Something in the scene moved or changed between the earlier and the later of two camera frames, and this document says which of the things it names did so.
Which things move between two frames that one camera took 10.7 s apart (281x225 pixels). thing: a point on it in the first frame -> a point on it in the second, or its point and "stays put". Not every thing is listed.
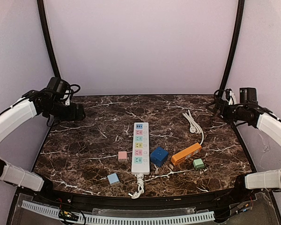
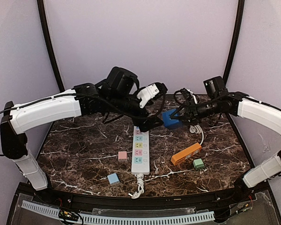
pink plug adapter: x=122 y=156 stays put
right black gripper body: x=221 y=109 -> x=188 y=112
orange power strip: x=186 y=153 stays put
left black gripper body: x=78 y=112 -> x=142 y=115
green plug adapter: x=198 y=163 stays put
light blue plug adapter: x=113 y=178 stays put
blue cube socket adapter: x=159 y=156 -> x=169 y=123
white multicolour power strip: x=140 y=161 stays put
